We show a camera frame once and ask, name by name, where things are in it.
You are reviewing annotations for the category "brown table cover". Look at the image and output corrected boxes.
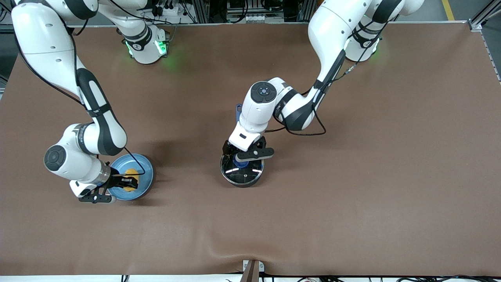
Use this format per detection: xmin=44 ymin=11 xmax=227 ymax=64
xmin=0 ymin=22 xmax=501 ymax=277

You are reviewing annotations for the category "blue round plate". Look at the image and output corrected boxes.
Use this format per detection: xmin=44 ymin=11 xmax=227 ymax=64
xmin=106 ymin=153 xmax=155 ymax=201

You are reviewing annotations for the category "yellow potato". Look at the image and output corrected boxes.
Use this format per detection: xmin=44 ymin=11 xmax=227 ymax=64
xmin=124 ymin=169 xmax=140 ymax=193

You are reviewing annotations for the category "aluminium frame rail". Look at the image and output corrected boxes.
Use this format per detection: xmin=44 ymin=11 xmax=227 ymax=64
xmin=90 ymin=20 xmax=314 ymax=28

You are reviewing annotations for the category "aluminium corner post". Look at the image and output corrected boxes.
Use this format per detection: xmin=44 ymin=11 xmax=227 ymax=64
xmin=468 ymin=0 xmax=501 ymax=33

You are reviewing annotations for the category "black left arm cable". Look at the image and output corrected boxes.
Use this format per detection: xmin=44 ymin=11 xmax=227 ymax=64
xmin=269 ymin=59 xmax=359 ymax=137

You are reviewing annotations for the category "metal table bracket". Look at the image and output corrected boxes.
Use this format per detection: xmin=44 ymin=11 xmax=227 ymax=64
xmin=242 ymin=259 xmax=265 ymax=272

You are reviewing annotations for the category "glass lid with blue knob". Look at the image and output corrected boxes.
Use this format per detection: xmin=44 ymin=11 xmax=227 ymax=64
xmin=220 ymin=150 xmax=265 ymax=187

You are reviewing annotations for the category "brown wooden beam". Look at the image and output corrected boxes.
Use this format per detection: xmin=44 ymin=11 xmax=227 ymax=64
xmin=240 ymin=261 xmax=260 ymax=282

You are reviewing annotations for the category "black pot with blue handle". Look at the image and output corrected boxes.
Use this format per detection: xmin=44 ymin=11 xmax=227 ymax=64
xmin=220 ymin=103 xmax=265 ymax=188

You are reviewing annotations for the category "white power strip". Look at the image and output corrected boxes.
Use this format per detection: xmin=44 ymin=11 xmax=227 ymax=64
xmin=153 ymin=0 xmax=177 ymax=17

